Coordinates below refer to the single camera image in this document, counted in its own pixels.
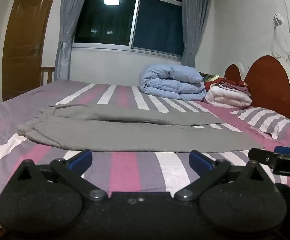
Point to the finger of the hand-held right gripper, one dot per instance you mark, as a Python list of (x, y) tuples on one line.
[(286, 150), (261, 156)]

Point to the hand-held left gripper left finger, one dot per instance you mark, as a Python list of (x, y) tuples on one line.
[(80, 158)]

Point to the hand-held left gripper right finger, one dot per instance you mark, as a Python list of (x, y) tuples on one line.
[(201, 160)]

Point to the grey pants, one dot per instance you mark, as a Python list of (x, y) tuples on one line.
[(135, 132)]

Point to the striped pillow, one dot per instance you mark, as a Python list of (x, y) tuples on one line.
[(272, 121)]

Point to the striped bed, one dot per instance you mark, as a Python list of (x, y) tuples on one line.
[(125, 165)]

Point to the folded white quilt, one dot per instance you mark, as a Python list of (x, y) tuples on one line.
[(225, 97)]

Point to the red-brown wooden headboard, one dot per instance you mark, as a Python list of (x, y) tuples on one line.
[(267, 85)]

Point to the folded pink sheets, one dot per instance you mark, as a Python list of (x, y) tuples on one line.
[(237, 87)]

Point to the red cloth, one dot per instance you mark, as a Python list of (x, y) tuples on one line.
[(212, 82)]

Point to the folded blue duvet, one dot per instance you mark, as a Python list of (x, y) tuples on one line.
[(170, 82)]

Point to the wooden chair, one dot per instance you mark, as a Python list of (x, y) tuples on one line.
[(46, 73)]

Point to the wooden door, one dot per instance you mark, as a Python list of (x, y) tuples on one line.
[(22, 42)]

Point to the grey curtain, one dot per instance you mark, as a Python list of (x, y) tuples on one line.
[(70, 17), (195, 17)]

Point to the window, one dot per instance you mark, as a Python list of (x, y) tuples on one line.
[(125, 20)]

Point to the white wall socket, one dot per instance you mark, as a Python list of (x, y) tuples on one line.
[(279, 20)]

